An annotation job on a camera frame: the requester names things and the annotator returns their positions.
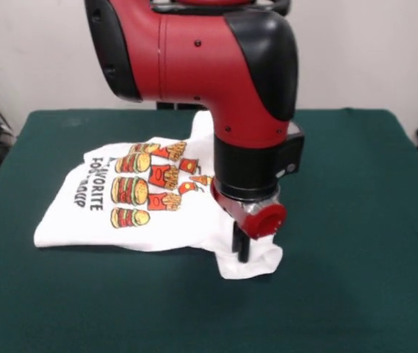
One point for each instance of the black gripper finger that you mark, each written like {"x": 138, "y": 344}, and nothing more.
{"x": 236, "y": 239}
{"x": 244, "y": 250}

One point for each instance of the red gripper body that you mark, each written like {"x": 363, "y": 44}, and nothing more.
{"x": 263, "y": 220}

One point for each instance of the white printed T-shirt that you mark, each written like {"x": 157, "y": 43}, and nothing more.
{"x": 179, "y": 231}

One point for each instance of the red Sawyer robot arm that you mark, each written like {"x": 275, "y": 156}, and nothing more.
{"x": 201, "y": 55}

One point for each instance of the dark green table cloth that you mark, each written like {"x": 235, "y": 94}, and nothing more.
{"x": 83, "y": 312}

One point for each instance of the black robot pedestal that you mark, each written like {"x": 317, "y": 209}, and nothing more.
{"x": 278, "y": 5}

